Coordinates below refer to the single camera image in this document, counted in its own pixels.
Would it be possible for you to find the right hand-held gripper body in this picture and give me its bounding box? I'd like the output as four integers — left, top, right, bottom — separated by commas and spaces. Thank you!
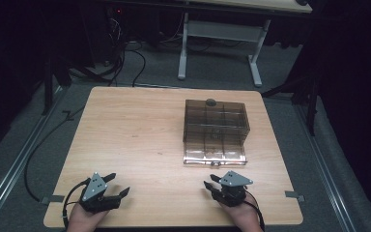
211, 170, 254, 208

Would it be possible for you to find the transparent drawer with compartments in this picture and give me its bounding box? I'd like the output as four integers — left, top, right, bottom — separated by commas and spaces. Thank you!
183, 140, 248, 166

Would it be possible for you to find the person's left hand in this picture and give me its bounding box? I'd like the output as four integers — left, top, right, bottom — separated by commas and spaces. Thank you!
66, 202, 110, 232

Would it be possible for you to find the smoky transparent drawer box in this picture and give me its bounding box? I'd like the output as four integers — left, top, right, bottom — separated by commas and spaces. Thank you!
183, 99, 251, 144

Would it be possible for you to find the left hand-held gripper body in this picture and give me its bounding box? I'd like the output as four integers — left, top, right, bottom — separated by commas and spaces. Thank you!
78, 171, 123, 214

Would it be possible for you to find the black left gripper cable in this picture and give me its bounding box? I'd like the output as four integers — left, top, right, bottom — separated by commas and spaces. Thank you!
61, 177, 91, 230

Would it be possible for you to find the grey metal desk frame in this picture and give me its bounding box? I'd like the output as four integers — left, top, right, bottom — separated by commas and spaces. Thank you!
177, 11, 272, 88

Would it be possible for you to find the person's right hand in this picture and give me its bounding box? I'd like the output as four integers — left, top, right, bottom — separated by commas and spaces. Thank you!
217, 192, 264, 232

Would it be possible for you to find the grey floor rail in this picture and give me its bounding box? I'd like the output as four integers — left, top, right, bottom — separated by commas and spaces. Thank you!
295, 103, 357, 232
0, 85, 66, 223

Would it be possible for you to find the black stand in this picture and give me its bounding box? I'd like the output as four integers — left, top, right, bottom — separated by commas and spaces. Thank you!
261, 57, 323, 137
41, 54, 73, 116

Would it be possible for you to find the grey tape strip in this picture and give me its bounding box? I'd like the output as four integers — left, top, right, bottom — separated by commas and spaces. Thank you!
284, 190, 305, 203
40, 194, 66, 206

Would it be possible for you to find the bundle of black cables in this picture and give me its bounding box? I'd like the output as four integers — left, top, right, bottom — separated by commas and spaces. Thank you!
71, 6, 147, 88

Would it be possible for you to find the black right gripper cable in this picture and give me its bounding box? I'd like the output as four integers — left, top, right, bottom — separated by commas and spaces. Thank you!
244, 188, 267, 232

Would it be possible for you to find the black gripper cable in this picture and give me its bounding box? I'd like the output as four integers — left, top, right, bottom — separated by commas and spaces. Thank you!
244, 188, 267, 232
61, 177, 91, 230

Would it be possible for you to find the black floor cable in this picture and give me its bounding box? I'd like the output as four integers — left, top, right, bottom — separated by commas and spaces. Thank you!
23, 105, 86, 203

